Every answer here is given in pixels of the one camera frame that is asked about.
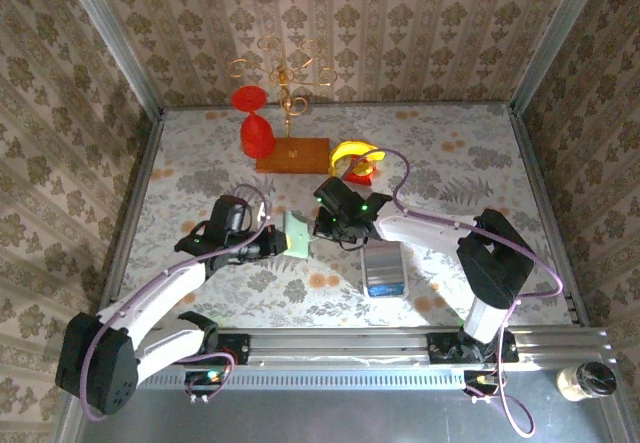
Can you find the grey metal plate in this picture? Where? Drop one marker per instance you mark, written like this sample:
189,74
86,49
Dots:
325,418

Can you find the red plastic banana stand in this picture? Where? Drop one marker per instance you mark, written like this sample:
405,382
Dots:
361,178

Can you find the yellow banana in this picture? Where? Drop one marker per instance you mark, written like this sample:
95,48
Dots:
345,149

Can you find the aluminium table edge bar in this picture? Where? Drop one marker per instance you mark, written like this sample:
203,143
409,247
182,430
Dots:
131,213
548,213

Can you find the small connector board with LED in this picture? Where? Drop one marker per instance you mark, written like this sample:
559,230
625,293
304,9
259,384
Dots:
210,377
482,378

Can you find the floral patterned table cloth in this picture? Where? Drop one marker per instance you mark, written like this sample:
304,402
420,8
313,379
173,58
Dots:
425,128

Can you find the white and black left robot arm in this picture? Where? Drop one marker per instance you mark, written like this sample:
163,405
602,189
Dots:
165,295

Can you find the aluminium frame post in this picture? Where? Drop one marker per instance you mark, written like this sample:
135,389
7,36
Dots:
555,38
114,38

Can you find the glass jar with black lid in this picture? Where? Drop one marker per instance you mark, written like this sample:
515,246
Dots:
595,378

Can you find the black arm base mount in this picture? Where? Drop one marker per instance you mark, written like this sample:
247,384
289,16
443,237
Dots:
442,348
235,349

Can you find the aluminium extrusion rail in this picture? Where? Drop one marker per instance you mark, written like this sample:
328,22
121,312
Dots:
350,343

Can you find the white plastic card tray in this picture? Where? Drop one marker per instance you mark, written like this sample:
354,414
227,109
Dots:
363,273

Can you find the red plastic wine glass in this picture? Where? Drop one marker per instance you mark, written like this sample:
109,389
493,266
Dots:
257,138

